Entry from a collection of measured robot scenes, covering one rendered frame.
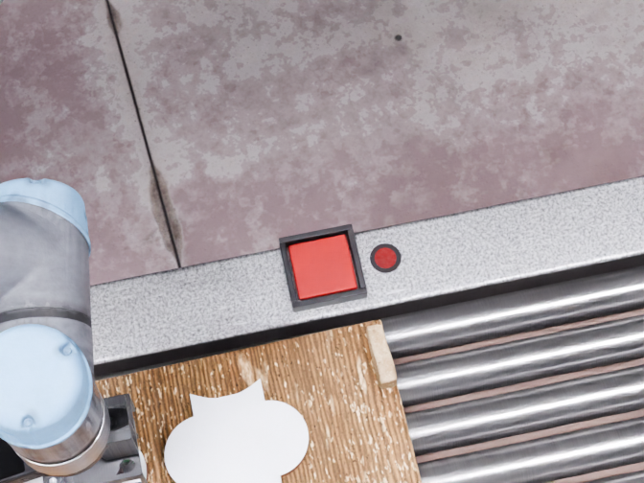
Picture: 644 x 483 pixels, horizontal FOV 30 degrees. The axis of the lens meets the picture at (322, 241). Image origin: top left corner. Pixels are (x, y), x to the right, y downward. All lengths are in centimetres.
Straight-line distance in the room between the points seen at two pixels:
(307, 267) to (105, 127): 120
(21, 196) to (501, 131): 154
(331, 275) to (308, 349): 8
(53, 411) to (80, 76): 165
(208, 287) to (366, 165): 109
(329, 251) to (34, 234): 42
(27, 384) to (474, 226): 57
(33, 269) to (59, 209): 5
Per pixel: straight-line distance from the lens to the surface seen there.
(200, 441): 115
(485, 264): 123
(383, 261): 122
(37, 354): 82
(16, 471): 100
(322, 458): 115
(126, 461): 103
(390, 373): 114
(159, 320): 122
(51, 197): 89
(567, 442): 119
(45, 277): 86
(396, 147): 229
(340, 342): 117
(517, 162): 230
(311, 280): 120
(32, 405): 81
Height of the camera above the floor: 206
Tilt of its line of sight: 69 degrees down
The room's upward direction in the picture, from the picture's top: 3 degrees counter-clockwise
